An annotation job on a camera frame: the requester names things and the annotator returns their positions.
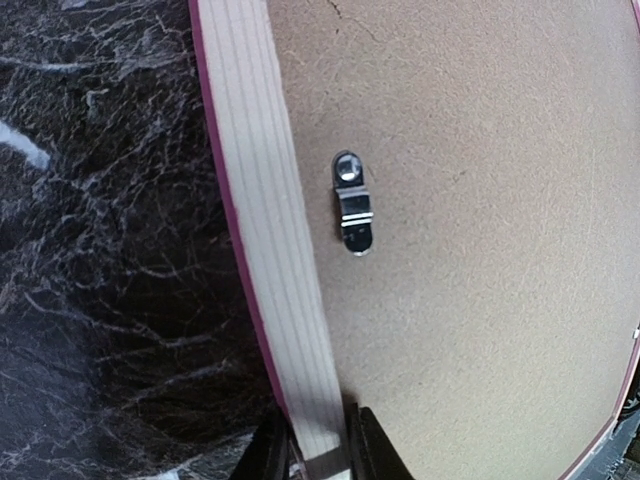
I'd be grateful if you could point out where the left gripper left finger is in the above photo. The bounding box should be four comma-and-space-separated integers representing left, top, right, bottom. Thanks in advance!
229, 410, 290, 480

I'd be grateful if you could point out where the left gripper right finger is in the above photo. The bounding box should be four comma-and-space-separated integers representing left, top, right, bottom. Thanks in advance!
346, 403, 414, 480

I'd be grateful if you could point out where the brown cardboard backing board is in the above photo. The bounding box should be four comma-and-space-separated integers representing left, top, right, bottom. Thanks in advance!
268, 1, 639, 479

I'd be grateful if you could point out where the pink wooden picture frame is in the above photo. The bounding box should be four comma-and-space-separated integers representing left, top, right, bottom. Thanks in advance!
191, 1, 639, 479

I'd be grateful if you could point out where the metal turn clip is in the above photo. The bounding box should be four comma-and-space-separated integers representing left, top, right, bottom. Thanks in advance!
332, 150, 374, 257

